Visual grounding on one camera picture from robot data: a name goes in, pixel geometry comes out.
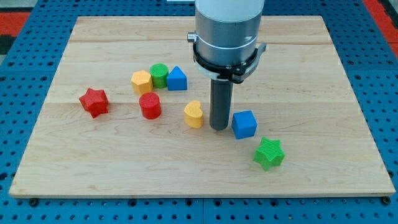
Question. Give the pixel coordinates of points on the blue triangle block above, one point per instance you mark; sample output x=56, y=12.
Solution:
x=177, y=80

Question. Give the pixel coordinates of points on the yellow hexagon block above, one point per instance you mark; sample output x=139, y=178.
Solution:
x=142, y=82

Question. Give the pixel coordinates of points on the red cylinder block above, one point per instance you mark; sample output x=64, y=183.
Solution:
x=150, y=105

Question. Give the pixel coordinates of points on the blue cube block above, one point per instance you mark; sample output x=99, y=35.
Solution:
x=244, y=124

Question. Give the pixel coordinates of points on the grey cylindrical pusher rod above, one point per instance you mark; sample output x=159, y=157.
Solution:
x=220, y=103

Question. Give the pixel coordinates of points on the black clamp ring bracket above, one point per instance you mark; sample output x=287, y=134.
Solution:
x=233, y=73

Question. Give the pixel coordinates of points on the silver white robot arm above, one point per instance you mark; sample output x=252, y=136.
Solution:
x=227, y=30

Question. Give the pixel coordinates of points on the green star block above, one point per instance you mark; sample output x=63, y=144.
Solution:
x=269, y=153

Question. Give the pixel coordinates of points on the red star block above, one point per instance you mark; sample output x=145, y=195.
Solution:
x=95, y=102

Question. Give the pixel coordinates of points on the yellow heart block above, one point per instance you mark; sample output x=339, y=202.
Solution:
x=193, y=114

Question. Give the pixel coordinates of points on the green cylinder block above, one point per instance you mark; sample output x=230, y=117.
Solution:
x=159, y=73

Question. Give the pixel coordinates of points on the light wooden board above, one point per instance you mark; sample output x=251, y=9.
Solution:
x=299, y=94

